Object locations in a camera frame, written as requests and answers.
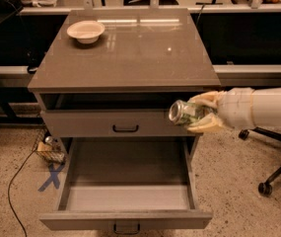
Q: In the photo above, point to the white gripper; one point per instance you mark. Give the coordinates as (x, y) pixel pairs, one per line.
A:
(236, 108)

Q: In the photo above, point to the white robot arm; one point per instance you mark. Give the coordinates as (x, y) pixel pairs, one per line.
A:
(266, 108)

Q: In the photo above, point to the grey drawer cabinet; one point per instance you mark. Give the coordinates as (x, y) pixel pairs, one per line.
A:
(144, 60)

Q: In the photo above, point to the open grey middle drawer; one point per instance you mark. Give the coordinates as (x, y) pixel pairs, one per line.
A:
(127, 185)

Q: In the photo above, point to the white paper bowl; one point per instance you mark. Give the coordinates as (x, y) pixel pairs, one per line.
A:
(86, 32)

